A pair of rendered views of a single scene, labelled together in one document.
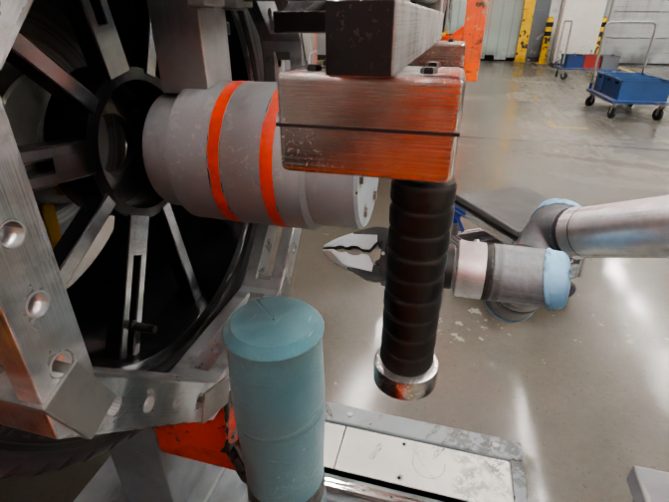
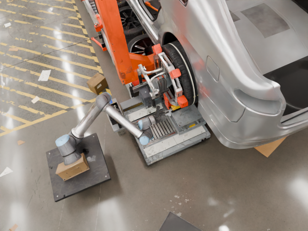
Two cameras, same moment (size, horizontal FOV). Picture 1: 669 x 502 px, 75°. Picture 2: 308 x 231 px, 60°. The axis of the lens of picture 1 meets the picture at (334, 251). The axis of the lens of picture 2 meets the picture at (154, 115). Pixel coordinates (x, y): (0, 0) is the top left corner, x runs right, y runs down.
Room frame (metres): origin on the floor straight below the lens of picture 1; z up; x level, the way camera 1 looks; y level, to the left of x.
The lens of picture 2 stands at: (1.89, -0.94, 2.91)
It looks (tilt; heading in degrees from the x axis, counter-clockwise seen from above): 56 degrees down; 150
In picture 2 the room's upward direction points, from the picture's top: 10 degrees counter-clockwise
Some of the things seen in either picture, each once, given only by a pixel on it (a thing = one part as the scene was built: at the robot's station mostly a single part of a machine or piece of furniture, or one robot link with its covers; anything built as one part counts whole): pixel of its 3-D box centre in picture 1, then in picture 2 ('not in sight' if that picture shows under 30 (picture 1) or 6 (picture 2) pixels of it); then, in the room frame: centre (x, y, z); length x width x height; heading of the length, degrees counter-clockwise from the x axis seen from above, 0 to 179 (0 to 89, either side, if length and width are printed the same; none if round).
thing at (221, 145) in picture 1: (270, 155); (161, 82); (0.44, 0.06, 0.85); 0.21 x 0.14 x 0.14; 75
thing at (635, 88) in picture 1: (633, 68); not in sight; (5.35, -3.40, 0.48); 1.00 x 0.61 x 0.96; 167
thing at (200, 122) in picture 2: not in sight; (183, 112); (0.50, 0.30, 0.13); 0.50 x 0.36 x 0.10; 165
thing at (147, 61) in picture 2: not in sight; (151, 58); (-0.03, 0.29, 0.69); 0.52 x 0.17 x 0.35; 75
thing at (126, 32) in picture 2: not in sight; (130, 25); (-1.05, 0.66, 0.39); 0.66 x 0.66 x 0.24
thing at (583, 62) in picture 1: (589, 50); not in sight; (8.74, -4.65, 0.48); 1.00 x 0.61 x 0.96; 78
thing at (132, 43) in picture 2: not in sight; (150, 55); (-0.34, 0.48, 0.39); 0.66 x 0.66 x 0.24
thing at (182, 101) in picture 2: not in sight; (182, 101); (0.76, 0.06, 0.85); 0.09 x 0.08 x 0.07; 165
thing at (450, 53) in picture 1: (424, 63); (155, 94); (0.57, -0.11, 0.93); 0.09 x 0.05 x 0.05; 75
